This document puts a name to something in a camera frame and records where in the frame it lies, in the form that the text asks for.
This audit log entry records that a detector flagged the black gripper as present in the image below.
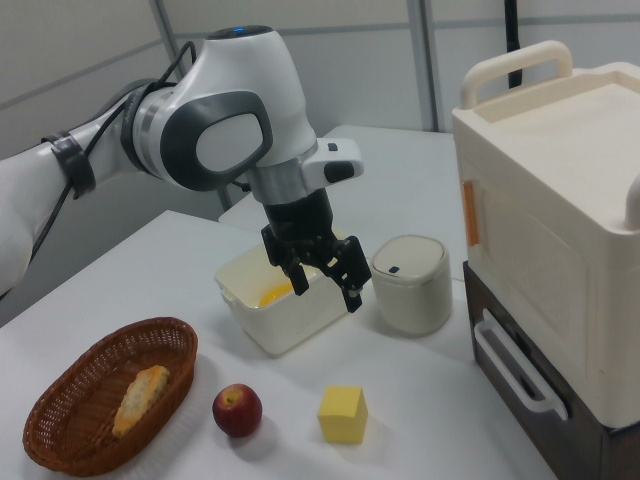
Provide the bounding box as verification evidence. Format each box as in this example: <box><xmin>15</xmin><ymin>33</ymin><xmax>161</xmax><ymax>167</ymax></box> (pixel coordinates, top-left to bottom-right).
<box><xmin>259</xmin><ymin>188</ymin><xmax>374</xmax><ymax>315</ymax></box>

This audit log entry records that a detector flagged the yellow cube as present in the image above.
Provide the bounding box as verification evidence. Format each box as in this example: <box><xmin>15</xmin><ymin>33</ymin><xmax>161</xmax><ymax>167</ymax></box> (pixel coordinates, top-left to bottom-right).
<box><xmin>317</xmin><ymin>384</ymin><xmax>369</xmax><ymax>445</ymax></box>

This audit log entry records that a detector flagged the orange item in container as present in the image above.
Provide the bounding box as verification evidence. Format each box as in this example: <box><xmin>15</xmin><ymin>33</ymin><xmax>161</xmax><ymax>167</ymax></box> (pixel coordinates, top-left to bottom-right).
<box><xmin>258</xmin><ymin>283</ymin><xmax>294</xmax><ymax>308</ymax></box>

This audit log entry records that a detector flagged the white rectangular plastic container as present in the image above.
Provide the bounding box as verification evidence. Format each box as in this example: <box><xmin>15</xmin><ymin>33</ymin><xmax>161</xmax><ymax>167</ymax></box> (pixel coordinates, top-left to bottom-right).
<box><xmin>213</xmin><ymin>229</ymin><xmax>359</xmax><ymax>359</ymax></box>

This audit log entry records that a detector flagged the small white lidded bin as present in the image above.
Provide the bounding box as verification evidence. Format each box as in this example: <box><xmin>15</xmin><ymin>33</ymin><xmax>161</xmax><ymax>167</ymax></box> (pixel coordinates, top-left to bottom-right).
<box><xmin>370</xmin><ymin>234</ymin><xmax>454</xmax><ymax>336</ymax></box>

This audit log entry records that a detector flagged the orange cabinet door tab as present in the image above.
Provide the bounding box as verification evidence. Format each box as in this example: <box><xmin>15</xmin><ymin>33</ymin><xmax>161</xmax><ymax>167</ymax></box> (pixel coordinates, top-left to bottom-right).
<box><xmin>462</xmin><ymin>179</ymin><xmax>482</xmax><ymax>247</ymax></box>

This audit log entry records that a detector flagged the red apple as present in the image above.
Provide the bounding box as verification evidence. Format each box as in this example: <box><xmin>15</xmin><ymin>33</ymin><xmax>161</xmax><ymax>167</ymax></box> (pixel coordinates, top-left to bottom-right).
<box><xmin>212</xmin><ymin>383</ymin><xmax>264</xmax><ymax>439</ymax></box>

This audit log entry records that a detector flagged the brown wicker basket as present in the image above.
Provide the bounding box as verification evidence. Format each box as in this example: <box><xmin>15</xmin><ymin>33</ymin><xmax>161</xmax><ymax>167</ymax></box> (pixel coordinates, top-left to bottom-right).
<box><xmin>23</xmin><ymin>316</ymin><xmax>200</xmax><ymax>477</ymax></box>

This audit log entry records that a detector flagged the black pole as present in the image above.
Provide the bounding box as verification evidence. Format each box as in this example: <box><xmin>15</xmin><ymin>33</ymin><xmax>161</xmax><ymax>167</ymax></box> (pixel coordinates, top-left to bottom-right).
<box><xmin>502</xmin><ymin>0</ymin><xmax>524</xmax><ymax>89</ymax></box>

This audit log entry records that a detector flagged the dark brown drawer base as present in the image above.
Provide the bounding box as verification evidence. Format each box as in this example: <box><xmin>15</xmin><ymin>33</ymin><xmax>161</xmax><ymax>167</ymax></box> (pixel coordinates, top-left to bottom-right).
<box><xmin>462</xmin><ymin>262</ymin><xmax>640</xmax><ymax>480</ymax></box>

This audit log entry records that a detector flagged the white drawer handle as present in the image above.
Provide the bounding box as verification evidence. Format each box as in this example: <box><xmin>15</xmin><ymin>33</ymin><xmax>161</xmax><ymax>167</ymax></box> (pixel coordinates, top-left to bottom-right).
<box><xmin>473</xmin><ymin>321</ymin><xmax>570</xmax><ymax>422</ymax></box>

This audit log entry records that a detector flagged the cream toy cabinet with handles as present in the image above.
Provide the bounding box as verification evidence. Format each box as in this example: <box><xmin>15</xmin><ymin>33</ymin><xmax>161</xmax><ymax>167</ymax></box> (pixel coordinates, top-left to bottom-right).
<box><xmin>452</xmin><ymin>40</ymin><xmax>640</xmax><ymax>429</ymax></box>

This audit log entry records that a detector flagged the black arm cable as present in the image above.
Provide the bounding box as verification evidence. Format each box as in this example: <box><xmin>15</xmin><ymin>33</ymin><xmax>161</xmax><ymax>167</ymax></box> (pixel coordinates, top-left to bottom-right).
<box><xmin>29</xmin><ymin>40</ymin><xmax>197</xmax><ymax>261</ymax></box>

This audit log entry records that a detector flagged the dark cable strap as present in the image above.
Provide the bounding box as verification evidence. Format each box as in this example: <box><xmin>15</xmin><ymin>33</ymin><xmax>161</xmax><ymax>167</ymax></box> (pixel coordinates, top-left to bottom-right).
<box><xmin>40</xmin><ymin>130</ymin><xmax>97</xmax><ymax>195</ymax></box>

